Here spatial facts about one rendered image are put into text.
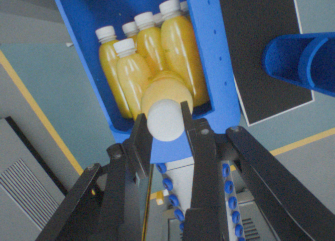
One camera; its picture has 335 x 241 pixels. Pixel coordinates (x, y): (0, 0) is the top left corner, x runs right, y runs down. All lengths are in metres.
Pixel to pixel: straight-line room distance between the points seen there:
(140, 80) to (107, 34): 0.13
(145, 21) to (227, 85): 0.21
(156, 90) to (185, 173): 0.54
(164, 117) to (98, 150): 1.68
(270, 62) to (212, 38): 1.22
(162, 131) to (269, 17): 1.38
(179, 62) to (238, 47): 1.08
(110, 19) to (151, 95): 0.35
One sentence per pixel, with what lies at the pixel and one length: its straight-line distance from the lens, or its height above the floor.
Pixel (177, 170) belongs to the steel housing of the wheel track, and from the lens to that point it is 0.73.
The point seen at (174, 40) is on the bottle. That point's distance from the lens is 0.38.
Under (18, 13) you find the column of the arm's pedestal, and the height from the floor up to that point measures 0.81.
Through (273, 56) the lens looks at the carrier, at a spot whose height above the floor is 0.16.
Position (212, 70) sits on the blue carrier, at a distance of 0.32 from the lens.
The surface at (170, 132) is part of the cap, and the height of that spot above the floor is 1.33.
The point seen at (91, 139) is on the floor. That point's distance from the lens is 1.83.
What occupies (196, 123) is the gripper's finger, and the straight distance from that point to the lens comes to 0.16.
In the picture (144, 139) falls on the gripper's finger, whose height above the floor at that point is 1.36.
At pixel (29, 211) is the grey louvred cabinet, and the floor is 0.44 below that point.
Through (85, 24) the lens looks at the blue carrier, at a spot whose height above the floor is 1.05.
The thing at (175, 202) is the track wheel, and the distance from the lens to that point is 0.75.
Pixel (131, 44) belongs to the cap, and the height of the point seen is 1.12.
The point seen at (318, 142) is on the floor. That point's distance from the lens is 2.19.
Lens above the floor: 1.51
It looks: 70 degrees down
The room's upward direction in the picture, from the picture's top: 180 degrees clockwise
